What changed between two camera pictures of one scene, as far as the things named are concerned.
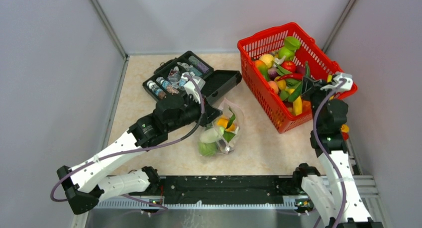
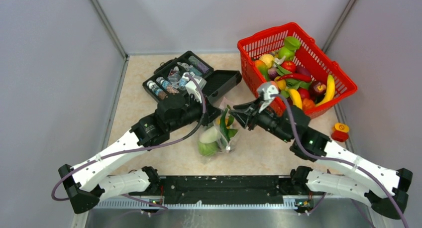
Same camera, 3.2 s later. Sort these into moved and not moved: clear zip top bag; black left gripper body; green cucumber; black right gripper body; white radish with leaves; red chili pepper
Moved: green cucumber; black right gripper body
Not moved: red chili pepper; white radish with leaves; clear zip top bag; black left gripper body
